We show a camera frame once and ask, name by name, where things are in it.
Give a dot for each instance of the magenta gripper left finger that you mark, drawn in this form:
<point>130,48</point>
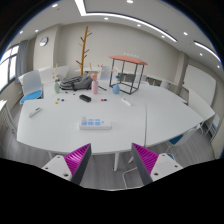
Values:
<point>72,166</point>

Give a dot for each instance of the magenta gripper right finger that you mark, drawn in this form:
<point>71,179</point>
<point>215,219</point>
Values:
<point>153,166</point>

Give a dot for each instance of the white charger plug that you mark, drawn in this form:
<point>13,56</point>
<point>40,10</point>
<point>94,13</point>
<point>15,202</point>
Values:
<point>84,120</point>

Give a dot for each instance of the white chair right side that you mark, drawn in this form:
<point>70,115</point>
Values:
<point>181,139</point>

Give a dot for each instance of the white remote control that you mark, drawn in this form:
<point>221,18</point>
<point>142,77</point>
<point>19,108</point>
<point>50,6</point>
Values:
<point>34,112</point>

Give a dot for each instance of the black rectangular box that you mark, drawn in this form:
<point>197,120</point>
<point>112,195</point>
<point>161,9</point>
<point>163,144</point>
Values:
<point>85,98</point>

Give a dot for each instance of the white flat device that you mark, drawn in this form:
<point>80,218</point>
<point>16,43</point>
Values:
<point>126,102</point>

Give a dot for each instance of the green vase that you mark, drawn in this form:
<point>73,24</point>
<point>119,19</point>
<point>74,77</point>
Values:
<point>57,86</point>

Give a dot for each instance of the blue vase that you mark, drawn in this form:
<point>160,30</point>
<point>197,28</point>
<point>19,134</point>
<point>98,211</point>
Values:
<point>116,88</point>

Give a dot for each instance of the grey backpack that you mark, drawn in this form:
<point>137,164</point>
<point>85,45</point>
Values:
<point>76,83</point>

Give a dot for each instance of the pink vase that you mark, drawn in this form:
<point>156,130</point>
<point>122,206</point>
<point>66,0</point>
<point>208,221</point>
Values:
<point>94,84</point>

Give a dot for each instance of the white chair blue seat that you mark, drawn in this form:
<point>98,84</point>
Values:
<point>32,86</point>

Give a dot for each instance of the white whiteboard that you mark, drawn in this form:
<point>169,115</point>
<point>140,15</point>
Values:
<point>200,82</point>

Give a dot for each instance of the grey curtain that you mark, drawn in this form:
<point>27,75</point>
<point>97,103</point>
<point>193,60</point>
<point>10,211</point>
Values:
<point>20,68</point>

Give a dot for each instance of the wooden coat tree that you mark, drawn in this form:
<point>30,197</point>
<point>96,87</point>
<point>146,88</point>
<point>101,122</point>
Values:
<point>84,50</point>

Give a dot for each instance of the black frame orange-top stand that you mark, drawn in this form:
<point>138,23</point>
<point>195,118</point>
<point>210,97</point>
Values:
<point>129,81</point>

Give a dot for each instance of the round wall clock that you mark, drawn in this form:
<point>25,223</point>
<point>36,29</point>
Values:
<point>43,41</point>

